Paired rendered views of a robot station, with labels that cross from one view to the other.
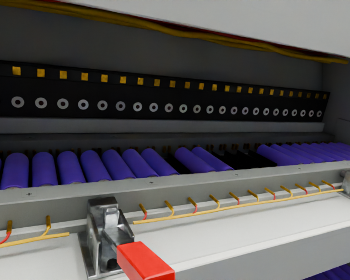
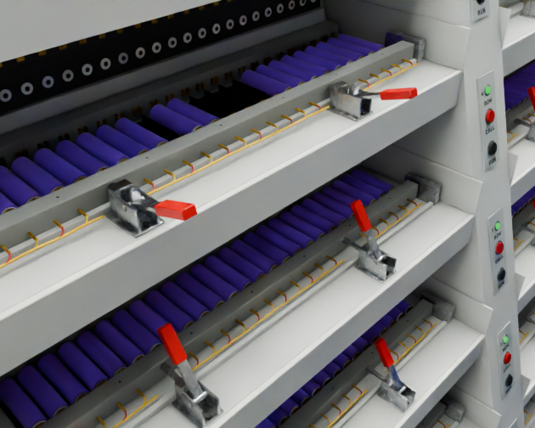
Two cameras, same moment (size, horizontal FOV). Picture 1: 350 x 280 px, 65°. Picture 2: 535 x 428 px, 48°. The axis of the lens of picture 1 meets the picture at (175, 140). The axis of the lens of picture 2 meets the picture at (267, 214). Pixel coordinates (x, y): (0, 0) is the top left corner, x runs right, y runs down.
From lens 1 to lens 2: 0.30 m
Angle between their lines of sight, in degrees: 24
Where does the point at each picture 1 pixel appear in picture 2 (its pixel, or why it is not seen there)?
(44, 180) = (53, 183)
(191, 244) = (197, 196)
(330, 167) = (316, 85)
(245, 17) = not seen: outside the picture
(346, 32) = not seen: outside the picture
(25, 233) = (69, 225)
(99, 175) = (95, 165)
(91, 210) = (115, 194)
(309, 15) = not seen: outside the picture
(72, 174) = (70, 171)
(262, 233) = (252, 171)
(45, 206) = (76, 202)
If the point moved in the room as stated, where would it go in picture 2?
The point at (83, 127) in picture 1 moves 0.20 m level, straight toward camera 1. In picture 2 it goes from (36, 115) to (115, 139)
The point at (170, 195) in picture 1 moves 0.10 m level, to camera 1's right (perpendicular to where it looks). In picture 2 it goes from (167, 163) to (278, 131)
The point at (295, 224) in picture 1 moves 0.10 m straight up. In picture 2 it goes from (280, 156) to (256, 46)
